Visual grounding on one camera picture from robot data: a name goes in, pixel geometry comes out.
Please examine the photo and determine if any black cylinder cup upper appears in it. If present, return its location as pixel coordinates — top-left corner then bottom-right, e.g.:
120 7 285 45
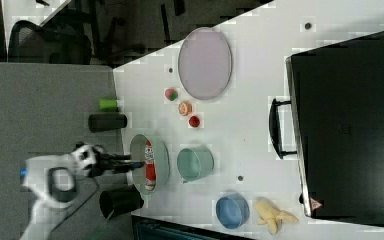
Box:
88 113 128 133

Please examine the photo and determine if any black cylinder cup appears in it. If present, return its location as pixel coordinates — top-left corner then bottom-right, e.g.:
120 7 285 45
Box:
88 113 128 133
99 185 144 219

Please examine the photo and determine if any green mug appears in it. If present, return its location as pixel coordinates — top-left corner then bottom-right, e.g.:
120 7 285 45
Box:
177 145 214 183

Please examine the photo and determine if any black cylinder cup lower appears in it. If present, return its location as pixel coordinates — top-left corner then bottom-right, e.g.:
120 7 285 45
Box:
99 185 144 219

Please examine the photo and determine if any small red plush strawberry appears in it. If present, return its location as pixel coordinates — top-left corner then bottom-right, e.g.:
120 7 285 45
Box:
189 115 200 128

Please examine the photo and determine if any black office chair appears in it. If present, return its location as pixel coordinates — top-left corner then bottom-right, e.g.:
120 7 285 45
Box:
7 20 92 65

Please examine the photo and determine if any plush orange slice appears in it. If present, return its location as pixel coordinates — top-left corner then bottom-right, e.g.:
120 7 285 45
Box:
178 101 193 116

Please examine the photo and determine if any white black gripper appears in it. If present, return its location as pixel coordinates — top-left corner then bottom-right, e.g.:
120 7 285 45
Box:
70 142 145 178

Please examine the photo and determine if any red plush ketchup bottle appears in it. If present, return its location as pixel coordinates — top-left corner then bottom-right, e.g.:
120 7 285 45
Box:
145 141 156 191

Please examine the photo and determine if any small green cup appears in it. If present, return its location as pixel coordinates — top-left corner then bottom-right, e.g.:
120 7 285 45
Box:
99 99 118 112

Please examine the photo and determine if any lilac round plate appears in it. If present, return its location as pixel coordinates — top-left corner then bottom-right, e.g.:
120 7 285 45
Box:
178 27 232 100

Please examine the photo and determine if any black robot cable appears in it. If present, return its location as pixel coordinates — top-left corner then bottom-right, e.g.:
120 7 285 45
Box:
48 176 100 231

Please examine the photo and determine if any plush strawberry with green leaves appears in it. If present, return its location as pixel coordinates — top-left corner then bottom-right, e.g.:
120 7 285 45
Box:
165 88 178 101

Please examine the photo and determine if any blue bowl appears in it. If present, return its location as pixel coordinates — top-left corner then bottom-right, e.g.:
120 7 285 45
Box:
216 193 250 229

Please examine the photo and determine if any green perforated strainer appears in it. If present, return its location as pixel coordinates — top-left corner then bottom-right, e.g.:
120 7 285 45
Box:
130 134 170 195

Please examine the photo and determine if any plush peeled banana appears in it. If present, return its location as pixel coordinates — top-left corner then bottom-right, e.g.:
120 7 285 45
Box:
253 200 299 235

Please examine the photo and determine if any black toaster oven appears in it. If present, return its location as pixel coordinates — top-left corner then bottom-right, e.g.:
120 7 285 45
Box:
285 31 384 227

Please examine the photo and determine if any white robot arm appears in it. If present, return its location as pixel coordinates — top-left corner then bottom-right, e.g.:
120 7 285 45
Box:
20 142 145 240

